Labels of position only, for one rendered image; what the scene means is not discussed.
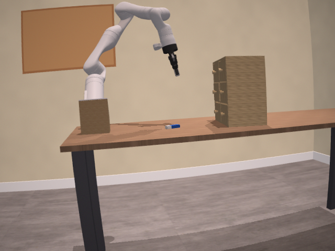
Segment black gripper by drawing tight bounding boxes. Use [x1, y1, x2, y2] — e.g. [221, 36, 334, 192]
[162, 43, 180, 76]

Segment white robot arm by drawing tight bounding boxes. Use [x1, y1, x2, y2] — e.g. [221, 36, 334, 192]
[83, 2, 176, 99]

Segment brown wooden drawer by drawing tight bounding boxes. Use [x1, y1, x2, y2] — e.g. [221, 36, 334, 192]
[218, 59, 227, 80]
[213, 63, 219, 81]
[220, 104, 228, 125]
[213, 83, 220, 101]
[219, 82, 228, 102]
[214, 102, 221, 122]

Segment small wooden chest of drawers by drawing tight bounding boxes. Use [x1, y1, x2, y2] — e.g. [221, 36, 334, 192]
[213, 56, 267, 127]

